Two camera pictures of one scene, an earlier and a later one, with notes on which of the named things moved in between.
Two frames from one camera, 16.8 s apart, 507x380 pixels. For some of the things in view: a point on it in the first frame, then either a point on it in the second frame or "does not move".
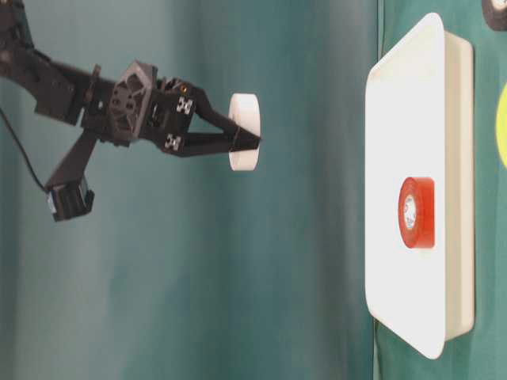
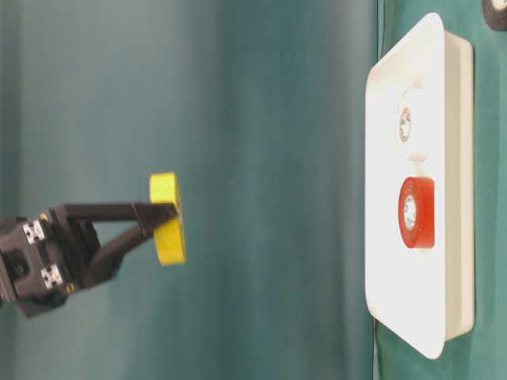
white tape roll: [245, 108] to [405, 116]
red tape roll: [417, 214] does not move
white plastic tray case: [420, 123] does not move
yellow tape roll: [501, 125] to [169, 232]
